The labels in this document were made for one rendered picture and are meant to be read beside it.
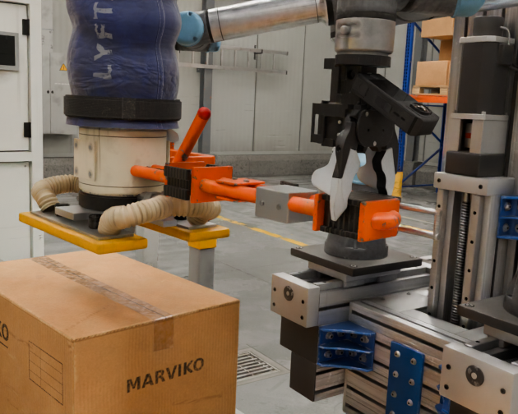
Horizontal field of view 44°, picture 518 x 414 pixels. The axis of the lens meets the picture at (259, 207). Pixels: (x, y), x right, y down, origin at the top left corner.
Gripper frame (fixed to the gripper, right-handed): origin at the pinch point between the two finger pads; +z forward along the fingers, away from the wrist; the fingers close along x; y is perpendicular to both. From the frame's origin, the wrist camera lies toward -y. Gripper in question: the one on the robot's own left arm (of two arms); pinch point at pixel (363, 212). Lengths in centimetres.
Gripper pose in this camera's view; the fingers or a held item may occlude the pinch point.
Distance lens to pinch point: 84.6
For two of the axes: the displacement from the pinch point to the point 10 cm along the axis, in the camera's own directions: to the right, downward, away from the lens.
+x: -7.5, 0.7, -6.6
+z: -0.5, 9.9, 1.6
